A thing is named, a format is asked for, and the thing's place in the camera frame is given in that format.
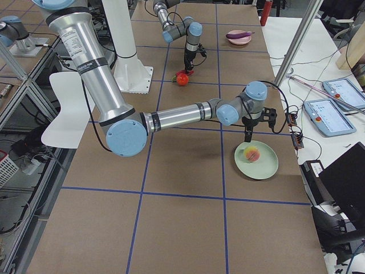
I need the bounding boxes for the red chili pepper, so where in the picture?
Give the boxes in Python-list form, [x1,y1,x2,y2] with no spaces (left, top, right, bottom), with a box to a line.
[172,70,194,82]

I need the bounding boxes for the white chair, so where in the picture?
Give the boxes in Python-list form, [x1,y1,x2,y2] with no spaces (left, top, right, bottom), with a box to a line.
[41,72,95,149]

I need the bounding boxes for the yellow pink peach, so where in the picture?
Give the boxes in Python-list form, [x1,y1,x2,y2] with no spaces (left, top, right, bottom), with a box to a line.
[244,146,261,162]

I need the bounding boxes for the aluminium frame post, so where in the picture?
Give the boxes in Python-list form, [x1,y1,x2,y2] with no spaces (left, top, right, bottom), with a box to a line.
[274,0,323,86]

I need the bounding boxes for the orange electronics board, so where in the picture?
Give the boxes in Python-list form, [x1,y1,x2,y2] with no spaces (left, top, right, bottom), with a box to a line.
[286,111,304,150]

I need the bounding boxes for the white plastic basket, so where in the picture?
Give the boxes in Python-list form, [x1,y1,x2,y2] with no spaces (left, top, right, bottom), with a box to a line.
[0,150,19,188]

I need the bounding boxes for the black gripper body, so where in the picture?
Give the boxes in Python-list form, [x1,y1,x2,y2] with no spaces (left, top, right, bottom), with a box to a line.
[241,107,277,131]
[184,43,207,65]

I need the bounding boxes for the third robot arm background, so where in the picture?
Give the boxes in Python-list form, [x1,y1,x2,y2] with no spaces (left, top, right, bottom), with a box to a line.
[1,15,49,58]

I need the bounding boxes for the purple eggplant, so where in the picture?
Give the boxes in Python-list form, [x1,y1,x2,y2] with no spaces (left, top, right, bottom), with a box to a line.
[225,31,254,40]

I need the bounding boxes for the black box with label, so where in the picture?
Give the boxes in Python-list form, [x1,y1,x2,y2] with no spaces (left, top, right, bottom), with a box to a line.
[299,160,326,205]

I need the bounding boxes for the black laptop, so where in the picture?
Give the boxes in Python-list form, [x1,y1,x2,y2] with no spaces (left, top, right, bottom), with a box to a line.
[319,142,364,228]

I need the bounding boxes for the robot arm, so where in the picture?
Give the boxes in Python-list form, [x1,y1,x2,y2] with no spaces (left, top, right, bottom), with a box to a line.
[152,1,207,74]
[36,1,277,157]

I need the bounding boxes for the far teach pendant tablet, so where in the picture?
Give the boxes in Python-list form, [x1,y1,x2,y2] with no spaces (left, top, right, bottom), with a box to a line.
[322,78,364,110]

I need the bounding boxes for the red bottle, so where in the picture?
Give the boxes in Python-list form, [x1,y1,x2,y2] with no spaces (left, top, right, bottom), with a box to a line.
[260,0,273,26]

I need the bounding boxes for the teach pendant tablet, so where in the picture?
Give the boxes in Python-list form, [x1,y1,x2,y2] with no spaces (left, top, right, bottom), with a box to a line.
[303,99,356,137]
[322,78,364,110]

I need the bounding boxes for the green plate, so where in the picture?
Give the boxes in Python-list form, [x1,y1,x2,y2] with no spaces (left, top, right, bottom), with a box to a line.
[234,140,279,180]

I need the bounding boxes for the red orange apple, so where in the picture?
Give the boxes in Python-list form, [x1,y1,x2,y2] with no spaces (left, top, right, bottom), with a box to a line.
[176,73,189,86]

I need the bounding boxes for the pink plate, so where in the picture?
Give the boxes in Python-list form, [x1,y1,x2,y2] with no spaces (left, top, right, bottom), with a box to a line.
[227,30,252,46]

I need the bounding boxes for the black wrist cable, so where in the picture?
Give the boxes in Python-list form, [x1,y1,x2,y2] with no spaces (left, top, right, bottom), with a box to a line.
[261,80,289,134]

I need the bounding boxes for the near teach pendant tablet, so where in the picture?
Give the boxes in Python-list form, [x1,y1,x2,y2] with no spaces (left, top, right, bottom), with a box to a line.
[303,99,356,137]

